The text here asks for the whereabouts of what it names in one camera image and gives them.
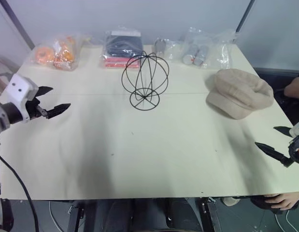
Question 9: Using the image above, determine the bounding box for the plastic bag of grey cylinders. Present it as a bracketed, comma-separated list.
[181, 27, 214, 70]

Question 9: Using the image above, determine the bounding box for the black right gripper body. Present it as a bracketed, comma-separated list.
[287, 136, 299, 166]

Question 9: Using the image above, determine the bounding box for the plastic bag of dark cloth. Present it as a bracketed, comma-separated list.
[100, 30, 143, 70]

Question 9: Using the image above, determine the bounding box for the empty clear plastic bag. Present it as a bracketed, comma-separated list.
[210, 29, 240, 70]

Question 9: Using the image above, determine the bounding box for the plastic bag with metal cup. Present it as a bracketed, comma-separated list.
[153, 37, 182, 61]

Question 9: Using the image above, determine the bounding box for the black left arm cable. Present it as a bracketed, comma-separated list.
[0, 156, 41, 232]

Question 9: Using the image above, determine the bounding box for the black table leg frame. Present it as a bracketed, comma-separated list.
[197, 197, 219, 232]
[66, 204, 85, 232]

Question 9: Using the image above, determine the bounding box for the dark window frame post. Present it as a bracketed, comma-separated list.
[235, 0, 256, 37]
[1, 0, 36, 50]

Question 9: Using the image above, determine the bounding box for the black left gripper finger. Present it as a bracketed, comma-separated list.
[46, 103, 71, 120]
[34, 85, 54, 99]

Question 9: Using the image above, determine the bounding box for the person's bare hand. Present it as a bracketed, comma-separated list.
[263, 192, 299, 212]

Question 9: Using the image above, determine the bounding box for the black wire hat stand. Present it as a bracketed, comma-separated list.
[121, 50, 170, 112]

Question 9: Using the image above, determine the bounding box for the beige rounded object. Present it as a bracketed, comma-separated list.
[222, 196, 240, 207]

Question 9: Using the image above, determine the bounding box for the black furniture beside table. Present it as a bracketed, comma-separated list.
[253, 67, 299, 126]

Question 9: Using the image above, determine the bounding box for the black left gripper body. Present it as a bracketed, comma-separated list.
[25, 94, 49, 120]

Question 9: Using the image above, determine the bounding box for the grey cylinder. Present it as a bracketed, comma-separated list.
[183, 44, 200, 65]
[193, 45, 211, 67]

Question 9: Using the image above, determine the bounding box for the plastic bag of orange items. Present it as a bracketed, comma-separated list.
[25, 33, 92, 72]

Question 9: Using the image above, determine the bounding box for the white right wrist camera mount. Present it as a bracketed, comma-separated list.
[288, 120, 299, 139]

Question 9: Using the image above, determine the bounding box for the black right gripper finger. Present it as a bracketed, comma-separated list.
[254, 142, 294, 168]
[272, 126, 295, 138]

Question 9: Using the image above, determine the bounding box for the beige newsboy cap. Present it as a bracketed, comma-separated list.
[205, 68, 274, 120]

